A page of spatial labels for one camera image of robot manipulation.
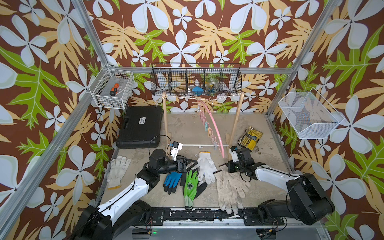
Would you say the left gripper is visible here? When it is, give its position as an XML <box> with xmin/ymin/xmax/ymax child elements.
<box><xmin>156</xmin><ymin>155</ymin><xmax>196</xmax><ymax>176</ymax></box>

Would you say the pink clip hanger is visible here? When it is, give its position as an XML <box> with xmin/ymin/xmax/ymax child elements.
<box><xmin>198</xmin><ymin>101</ymin><xmax>225</xmax><ymax>158</ymax></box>

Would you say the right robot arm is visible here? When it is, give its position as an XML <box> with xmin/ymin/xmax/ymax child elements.
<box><xmin>214</xmin><ymin>146</ymin><xmax>335</xmax><ymax>226</ymax></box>

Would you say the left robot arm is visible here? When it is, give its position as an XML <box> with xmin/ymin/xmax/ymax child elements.
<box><xmin>67</xmin><ymin>149</ymin><xmax>198</xmax><ymax>240</ymax></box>

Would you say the white cotton glove centre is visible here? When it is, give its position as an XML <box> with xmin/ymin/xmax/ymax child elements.
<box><xmin>192</xmin><ymin>152</ymin><xmax>217</xmax><ymax>185</ymax></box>

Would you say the green rubber glove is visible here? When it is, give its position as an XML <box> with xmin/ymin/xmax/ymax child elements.
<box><xmin>183</xmin><ymin>170</ymin><xmax>208</xmax><ymax>210</ymax></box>

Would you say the blue rubber glove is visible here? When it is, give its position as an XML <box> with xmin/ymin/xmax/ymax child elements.
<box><xmin>163</xmin><ymin>172</ymin><xmax>186</xmax><ymax>195</ymax></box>

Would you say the yellow drill bit box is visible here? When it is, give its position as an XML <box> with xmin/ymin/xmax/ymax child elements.
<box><xmin>238</xmin><ymin>127</ymin><xmax>263</xmax><ymax>152</ymax></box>

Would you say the black plastic tool case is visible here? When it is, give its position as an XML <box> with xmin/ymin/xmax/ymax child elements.
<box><xmin>116</xmin><ymin>106</ymin><xmax>163</xmax><ymax>149</ymax></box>

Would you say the blue object in basket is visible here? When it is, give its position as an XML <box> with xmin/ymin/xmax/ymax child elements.
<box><xmin>192</xmin><ymin>87</ymin><xmax>204</xmax><ymax>96</ymax></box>

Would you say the clear bottle in basket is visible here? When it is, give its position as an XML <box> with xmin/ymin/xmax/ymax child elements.
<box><xmin>206</xmin><ymin>77</ymin><xmax>219</xmax><ymax>92</ymax></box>

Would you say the white mesh basket right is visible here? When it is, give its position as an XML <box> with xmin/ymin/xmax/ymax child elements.
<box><xmin>278</xmin><ymin>88</ymin><xmax>345</xmax><ymax>140</ymax></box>

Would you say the orange black screwdriver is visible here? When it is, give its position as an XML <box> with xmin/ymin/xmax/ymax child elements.
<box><xmin>110</xmin><ymin>84</ymin><xmax>120</xmax><ymax>97</ymax></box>

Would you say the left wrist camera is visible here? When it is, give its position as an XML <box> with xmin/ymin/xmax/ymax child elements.
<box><xmin>171</xmin><ymin>142</ymin><xmax>183</xmax><ymax>160</ymax></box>

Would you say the wooden drying rack frame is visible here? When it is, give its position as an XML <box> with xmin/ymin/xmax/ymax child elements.
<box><xmin>162</xmin><ymin>92</ymin><xmax>245</xmax><ymax>150</ymax></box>

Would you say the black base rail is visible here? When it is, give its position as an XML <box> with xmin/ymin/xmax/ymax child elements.
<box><xmin>134</xmin><ymin>207</ymin><xmax>286</xmax><ymax>227</ymax></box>

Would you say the black wire basket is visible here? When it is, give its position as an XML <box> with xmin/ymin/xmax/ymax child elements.
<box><xmin>148</xmin><ymin>63</ymin><xmax>243</xmax><ymax>97</ymax></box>

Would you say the white wire basket left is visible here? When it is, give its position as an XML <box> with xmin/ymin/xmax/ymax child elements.
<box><xmin>90</xmin><ymin>64</ymin><xmax>135</xmax><ymax>110</ymax></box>

